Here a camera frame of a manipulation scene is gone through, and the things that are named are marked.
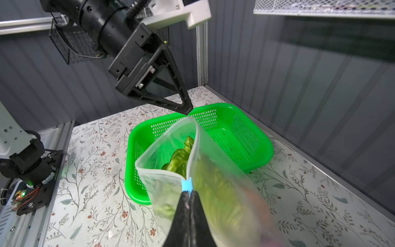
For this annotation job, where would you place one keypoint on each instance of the green plastic basket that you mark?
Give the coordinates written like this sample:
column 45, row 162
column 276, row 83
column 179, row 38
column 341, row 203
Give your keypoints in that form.
column 234, row 132

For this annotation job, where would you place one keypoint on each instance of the white wire wall basket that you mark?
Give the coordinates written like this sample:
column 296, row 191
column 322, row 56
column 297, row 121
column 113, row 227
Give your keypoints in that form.
column 366, row 9

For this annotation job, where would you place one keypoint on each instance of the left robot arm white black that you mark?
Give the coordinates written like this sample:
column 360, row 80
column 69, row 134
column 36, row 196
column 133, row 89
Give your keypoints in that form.
column 22, row 151

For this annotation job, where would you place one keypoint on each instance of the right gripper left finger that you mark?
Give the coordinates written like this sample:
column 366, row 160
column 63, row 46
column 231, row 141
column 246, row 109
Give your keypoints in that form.
column 178, row 235

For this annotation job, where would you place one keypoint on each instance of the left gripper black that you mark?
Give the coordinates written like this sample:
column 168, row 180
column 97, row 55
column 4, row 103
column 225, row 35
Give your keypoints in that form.
column 146, row 71

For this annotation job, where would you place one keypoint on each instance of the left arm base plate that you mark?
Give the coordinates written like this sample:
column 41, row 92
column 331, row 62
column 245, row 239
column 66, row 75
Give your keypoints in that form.
column 34, row 197

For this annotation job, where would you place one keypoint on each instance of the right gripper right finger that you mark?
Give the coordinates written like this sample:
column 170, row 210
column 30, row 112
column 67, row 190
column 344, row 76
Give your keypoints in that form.
column 200, row 234

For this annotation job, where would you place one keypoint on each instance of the black wire wall basket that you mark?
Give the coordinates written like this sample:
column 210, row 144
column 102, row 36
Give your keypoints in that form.
column 74, row 40

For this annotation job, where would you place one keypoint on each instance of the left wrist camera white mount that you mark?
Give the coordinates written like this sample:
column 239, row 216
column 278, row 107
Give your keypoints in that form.
column 166, row 13

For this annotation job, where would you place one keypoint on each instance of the clear zip top bag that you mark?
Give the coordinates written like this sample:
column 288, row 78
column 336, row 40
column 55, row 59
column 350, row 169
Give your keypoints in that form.
column 165, row 162

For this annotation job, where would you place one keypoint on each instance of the napa cabbage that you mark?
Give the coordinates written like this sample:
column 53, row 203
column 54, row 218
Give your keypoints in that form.
column 222, row 188

